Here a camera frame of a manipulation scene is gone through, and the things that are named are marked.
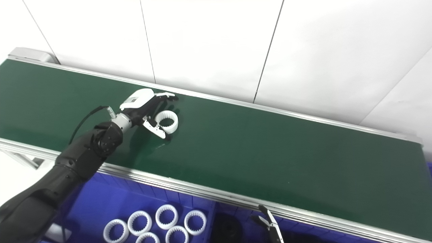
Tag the green conveyor belt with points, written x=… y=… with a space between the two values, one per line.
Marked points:
x=189 y=186
x=270 y=152

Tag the black round gear hub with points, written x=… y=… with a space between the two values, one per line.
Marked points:
x=226 y=231

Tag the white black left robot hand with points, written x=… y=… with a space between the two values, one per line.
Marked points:
x=138 y=101

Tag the blue bin with white rings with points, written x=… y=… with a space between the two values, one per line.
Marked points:
x=101 y=202

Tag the white plastic block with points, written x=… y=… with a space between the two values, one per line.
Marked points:
x=59 y=233

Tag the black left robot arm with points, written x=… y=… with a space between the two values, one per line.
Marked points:
x=67 y=168

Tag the blue bin with black parts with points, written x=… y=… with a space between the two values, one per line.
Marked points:
x=249 y=233

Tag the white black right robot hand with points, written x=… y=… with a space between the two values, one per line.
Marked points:
x=274 y=229

